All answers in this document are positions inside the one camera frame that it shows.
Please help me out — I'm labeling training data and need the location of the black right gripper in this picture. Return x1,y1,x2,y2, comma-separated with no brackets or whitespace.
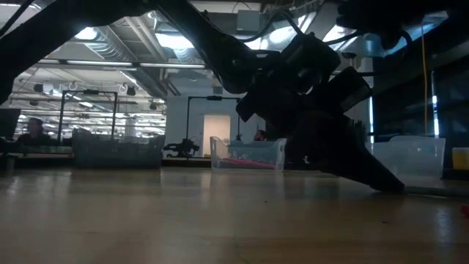
336,0,448,51

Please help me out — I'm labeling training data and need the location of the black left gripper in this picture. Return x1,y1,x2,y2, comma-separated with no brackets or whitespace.
236,67,406,194

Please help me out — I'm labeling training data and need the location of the red pencil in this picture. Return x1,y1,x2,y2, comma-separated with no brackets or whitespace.
226,159,278,170

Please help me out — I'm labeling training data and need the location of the pink pencil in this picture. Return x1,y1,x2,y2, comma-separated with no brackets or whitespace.
218,157,257,166

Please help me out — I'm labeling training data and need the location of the frosted white plastic bin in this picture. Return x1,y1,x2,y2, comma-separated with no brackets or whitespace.
368,136,446,179

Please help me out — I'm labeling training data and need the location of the clear plastic bin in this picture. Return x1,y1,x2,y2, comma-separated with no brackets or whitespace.
210,136,288,172

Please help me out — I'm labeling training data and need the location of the yellow box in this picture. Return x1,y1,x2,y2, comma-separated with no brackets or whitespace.
451,147,469,171

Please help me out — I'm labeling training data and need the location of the grey square box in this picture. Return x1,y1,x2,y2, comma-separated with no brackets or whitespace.
236,9,261,32

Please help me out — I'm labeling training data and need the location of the bright light panel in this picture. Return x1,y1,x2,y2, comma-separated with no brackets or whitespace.
153,32,195,51

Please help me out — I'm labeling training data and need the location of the smoky dark grey plastic bin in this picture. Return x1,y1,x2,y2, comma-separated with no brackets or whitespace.
72,128,165,170

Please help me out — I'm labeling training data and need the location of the silver metal crossbar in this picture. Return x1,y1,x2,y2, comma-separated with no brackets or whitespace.
34,57,207,70

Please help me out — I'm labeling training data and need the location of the neighbouring wooden table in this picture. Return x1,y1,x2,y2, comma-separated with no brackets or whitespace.
0,151,74,160

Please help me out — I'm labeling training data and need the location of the black monitor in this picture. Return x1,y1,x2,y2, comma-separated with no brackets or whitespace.
0,108,22,141

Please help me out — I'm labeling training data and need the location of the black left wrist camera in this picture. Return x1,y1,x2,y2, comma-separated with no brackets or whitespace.
280,32,342,95

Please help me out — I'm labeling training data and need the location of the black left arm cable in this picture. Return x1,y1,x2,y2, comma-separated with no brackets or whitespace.
240,10,307,42

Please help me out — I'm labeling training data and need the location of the black gantry frame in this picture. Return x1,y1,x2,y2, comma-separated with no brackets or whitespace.
58,90,119,142
185,95,242,142

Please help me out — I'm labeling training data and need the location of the black aluminium table frame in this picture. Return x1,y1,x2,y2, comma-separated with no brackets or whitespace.
160,160,213,170

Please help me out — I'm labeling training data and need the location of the silver spiral ventilation duct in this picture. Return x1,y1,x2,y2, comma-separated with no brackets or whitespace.
73,21,173,98

